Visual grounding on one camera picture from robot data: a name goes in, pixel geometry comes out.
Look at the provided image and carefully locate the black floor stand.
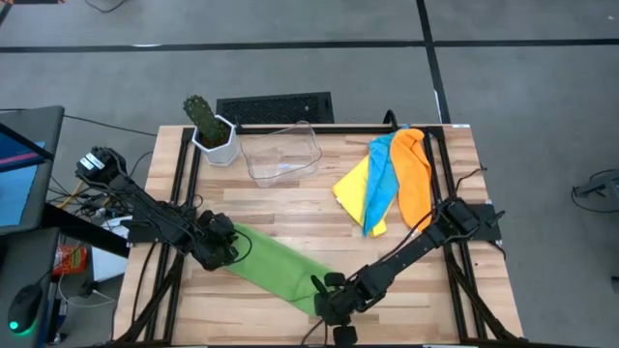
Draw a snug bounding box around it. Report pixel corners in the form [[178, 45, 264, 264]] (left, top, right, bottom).
[[571, 168, 619, 215]]

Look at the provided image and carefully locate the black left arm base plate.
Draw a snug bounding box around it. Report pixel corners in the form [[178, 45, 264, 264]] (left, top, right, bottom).
[[126, 212, 194, 246]]

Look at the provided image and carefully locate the yellow cable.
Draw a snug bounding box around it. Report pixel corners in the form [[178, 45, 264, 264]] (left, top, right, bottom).
[[56, 181, 84, 210]]

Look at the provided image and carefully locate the computer monitor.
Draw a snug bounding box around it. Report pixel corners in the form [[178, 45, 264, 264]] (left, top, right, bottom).
[[0, 104, 66, 237]]

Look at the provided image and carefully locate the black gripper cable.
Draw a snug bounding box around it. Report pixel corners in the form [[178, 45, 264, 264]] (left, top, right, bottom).
[[299, 318, 330, 347], [226, 226, 253, 265]]

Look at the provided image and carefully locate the black aluminium table frame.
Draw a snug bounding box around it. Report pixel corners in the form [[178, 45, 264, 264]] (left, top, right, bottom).
[[113, 123, 526, 347]]

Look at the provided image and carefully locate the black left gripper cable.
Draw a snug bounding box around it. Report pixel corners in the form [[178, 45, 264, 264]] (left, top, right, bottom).
[[226, 226, 253, 265]]

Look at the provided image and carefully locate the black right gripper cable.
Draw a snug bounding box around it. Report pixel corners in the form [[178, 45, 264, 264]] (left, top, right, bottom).
[[299, 318, 330, 347]]

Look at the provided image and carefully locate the dark grey desk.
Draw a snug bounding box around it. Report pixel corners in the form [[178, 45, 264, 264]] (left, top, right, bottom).
[[0, 226, 62, 348]]

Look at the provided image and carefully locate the orange snack bag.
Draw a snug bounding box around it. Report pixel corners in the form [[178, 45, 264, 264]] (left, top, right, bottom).
[[51, 245, 89, 276]]

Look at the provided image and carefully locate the black cable bundle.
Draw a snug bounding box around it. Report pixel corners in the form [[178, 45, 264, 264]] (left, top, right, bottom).
[[47, 159, 132, 223]]

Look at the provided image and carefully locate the long black floor cable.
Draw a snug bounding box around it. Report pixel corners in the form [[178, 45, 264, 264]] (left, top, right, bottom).
[[62, 114, 159, 138]]

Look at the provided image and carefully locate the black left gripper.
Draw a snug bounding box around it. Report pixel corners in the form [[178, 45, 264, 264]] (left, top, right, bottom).
[[192, 210, 239, 272]]

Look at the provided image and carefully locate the clear plastic bin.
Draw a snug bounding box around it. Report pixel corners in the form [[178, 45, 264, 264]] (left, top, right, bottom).
[[240, 120, 324, 189]]

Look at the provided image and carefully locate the orange microfiber towel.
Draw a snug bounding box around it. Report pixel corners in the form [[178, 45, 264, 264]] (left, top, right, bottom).
[[389, 128, 433, 233]]

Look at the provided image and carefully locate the white hexagonal planter pot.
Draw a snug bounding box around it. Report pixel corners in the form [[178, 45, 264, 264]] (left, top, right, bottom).
[[192, 114, 240, 168]]

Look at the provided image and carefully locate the green microfiber towel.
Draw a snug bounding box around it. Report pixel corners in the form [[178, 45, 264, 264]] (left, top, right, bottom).
[[224, 221, 339, 318]]

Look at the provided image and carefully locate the black looped floor cable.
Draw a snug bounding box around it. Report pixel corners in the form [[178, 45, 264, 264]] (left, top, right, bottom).
[[84, 0, 128, 14]]

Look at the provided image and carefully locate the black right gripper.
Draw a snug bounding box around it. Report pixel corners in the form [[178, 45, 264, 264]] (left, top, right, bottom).
[[310, 272, 376, 347]]

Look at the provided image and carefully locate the green cactus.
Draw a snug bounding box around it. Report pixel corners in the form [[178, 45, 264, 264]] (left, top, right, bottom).
[[182, 94, 228, 146]]

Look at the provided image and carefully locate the black computer mouse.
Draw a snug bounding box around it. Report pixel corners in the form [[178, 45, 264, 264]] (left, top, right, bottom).
[[7, 283, 44, 335]]

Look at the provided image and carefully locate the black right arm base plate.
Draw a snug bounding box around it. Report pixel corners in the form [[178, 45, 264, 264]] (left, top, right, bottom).
[[432, 202, 504, 243]]

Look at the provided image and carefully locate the yellow microfiber towel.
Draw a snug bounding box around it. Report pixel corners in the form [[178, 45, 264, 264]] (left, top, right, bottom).
[[331, 154, 388, 238]]

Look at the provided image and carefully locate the blue microfiber towel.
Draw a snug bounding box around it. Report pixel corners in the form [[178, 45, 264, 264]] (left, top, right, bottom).
[[362, 126, 410, 238]]

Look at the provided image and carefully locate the white box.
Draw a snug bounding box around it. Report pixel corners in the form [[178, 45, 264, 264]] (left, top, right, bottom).
[[90, 244, 128, 282]]

